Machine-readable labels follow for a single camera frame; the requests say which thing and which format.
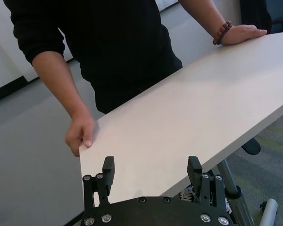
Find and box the person's left forearm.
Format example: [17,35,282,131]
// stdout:
[179,0,227,31]

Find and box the person in black clothes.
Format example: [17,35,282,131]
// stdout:
[3,0,183,115]

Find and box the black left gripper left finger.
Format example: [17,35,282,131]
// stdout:
[83,156,116,209]

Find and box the person's right forearm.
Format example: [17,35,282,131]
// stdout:
[32,50,95,123]

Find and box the person's left hand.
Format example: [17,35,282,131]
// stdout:
[223,24,267,46]

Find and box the white rolling table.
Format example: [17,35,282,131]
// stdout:
[79,30,283,226]

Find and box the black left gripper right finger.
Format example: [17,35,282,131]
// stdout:
[187,155,225,207]

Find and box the black baseboard strip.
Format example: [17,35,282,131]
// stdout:
[0,57,74,106]

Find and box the brown bead bracelet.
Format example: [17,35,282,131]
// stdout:
[213,21,233,46]

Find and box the person's right hand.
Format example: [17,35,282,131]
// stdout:
[65,113,96,157]

